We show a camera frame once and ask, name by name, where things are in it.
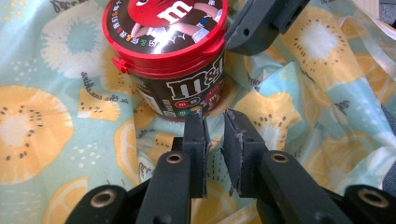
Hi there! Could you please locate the fruit print fabric bag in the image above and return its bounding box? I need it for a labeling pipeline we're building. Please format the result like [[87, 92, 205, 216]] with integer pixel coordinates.
[[0, 0, 396, 224]]

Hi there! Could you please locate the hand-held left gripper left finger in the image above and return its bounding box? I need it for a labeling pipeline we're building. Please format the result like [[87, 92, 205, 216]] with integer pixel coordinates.
[[135, 110, 213, 224]]

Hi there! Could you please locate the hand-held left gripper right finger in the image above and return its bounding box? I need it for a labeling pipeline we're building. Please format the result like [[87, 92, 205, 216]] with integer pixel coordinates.
[[220, 108, 353, 224]]

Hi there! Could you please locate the red lid candy jar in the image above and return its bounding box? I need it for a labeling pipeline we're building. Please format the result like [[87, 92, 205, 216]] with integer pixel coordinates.
[[102, 0, 229, 123]]

